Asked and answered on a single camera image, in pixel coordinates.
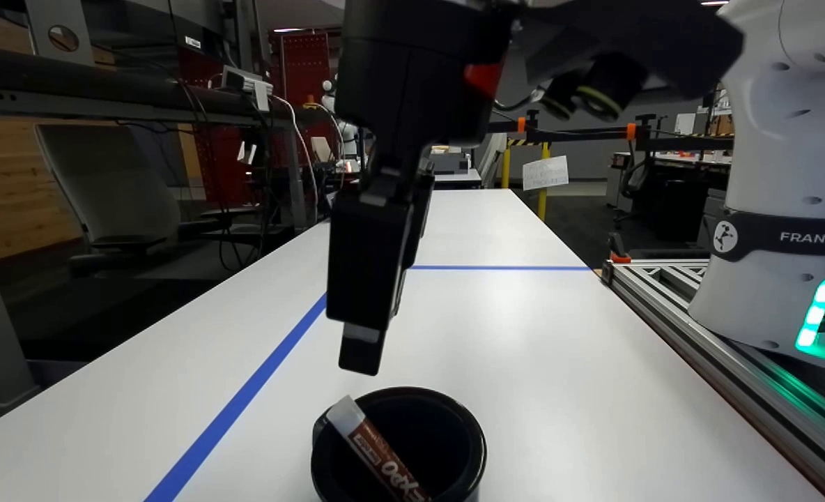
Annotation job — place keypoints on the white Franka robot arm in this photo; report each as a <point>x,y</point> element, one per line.
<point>763,283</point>

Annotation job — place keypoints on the aluminium extrusion rail frame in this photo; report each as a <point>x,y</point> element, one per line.
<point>781,396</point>

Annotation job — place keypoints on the blue tape line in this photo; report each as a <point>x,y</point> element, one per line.
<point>177,478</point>

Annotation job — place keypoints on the red cabinet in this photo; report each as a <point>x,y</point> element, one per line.
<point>294,61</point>

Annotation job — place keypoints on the brown white marker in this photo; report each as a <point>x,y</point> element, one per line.
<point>377,455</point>

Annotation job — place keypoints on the white paper sign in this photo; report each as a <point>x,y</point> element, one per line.
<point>544,173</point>

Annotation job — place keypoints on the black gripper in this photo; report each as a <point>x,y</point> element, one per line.
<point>409,73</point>

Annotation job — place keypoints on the black round bowl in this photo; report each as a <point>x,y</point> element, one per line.
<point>433,435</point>

